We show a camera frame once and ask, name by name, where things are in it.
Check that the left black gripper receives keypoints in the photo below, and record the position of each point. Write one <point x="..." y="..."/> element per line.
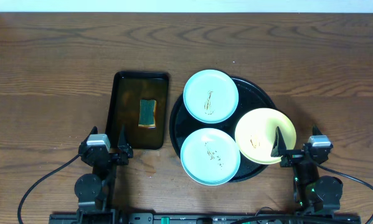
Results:
<point x="112" y="156"/>

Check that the black rectangular water tray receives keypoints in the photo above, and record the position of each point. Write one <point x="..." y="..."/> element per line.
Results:
<point x="129" y="87"/>

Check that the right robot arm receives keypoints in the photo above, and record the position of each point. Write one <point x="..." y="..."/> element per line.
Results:
<point x="318" y="195"/>

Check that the pale yellow plate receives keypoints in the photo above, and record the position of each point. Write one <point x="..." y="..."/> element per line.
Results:
<point x="255" y="134"/>

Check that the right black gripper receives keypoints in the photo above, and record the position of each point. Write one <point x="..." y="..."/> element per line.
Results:
<point x="279" y="150"/>

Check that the yellow green scrub sponge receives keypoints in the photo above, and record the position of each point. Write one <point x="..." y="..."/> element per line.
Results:
<point x="147" y="111"/>

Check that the light blue plate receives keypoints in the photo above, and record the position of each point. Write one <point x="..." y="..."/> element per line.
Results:
<point x="210" y="156"/>
<point x="210" y="96"/>

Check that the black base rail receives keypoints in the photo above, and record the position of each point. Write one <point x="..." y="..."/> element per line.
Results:
<point x="149" y="218"/>

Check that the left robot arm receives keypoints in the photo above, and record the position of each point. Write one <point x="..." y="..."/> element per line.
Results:
<point x="95" y="190"/>

